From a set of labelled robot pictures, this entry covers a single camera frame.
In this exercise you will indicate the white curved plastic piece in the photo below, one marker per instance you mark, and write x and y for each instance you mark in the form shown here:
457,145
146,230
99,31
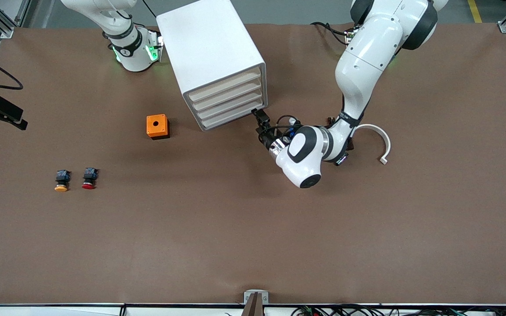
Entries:
384,140

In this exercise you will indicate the orange button enclosure box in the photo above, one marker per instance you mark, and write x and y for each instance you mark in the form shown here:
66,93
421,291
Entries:
156,125

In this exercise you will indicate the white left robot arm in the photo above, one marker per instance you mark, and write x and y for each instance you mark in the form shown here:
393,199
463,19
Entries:
363,66

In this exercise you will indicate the yellow mushroom push button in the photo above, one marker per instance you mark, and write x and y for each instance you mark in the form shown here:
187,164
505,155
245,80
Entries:
62,180

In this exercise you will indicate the metal table edge bracket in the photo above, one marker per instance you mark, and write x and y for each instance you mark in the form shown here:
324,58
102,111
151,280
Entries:
256,298

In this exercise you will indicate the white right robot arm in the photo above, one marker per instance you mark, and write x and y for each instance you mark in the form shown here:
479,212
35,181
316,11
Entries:
130,48

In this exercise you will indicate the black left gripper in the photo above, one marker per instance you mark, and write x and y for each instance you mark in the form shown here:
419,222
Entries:
266,138

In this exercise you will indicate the red mushroom push button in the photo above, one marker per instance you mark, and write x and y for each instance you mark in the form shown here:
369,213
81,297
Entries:
89,177

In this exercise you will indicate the white table edge rail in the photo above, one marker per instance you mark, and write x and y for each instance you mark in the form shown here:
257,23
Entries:
59,310

